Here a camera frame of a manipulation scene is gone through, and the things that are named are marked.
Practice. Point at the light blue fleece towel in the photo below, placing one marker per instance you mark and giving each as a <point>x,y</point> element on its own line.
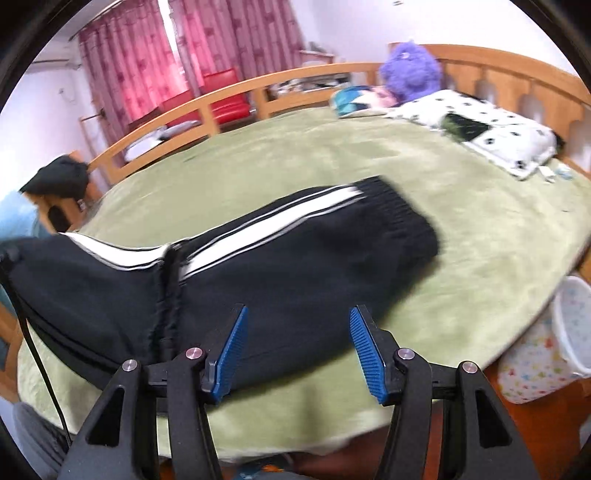
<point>18,212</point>

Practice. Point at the pile of desk clutter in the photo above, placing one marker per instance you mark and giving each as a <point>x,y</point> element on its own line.
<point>309,60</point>

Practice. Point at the white charger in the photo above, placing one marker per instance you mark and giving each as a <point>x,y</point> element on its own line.
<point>547,174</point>

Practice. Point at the white air conditioner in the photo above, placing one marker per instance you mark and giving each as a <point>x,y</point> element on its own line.
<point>60,64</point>

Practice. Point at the wooden bed frame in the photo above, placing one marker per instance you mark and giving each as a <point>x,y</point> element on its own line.
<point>485,60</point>

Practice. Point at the wooden coat rack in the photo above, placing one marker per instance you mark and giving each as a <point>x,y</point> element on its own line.
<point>90,134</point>

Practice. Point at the red chair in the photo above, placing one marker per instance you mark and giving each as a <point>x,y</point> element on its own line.
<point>226,92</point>
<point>182,110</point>

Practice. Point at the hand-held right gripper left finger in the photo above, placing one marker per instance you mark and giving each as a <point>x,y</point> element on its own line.
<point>231,350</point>

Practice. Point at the geometric print pillow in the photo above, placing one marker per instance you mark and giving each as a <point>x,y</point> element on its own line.
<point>355,101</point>

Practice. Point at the green fleece blanket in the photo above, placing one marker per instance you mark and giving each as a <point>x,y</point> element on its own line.
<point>323,152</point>

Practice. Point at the purple plush toy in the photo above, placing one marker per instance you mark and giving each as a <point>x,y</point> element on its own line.
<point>411,71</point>

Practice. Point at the white plastic basket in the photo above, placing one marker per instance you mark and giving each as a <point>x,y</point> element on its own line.
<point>575,323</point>

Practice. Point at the black pants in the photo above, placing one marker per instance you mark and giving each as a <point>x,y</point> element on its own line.
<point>300,277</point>

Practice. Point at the black garment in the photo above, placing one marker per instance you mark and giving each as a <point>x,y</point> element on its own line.
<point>60,177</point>

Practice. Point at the dark green cloth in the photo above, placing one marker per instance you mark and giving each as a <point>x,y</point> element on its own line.
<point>464,127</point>

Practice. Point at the white flower print pillow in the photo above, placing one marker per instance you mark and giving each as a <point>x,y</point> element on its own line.
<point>508,134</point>

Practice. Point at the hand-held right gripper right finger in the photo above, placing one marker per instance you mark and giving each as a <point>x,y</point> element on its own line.
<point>369,355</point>

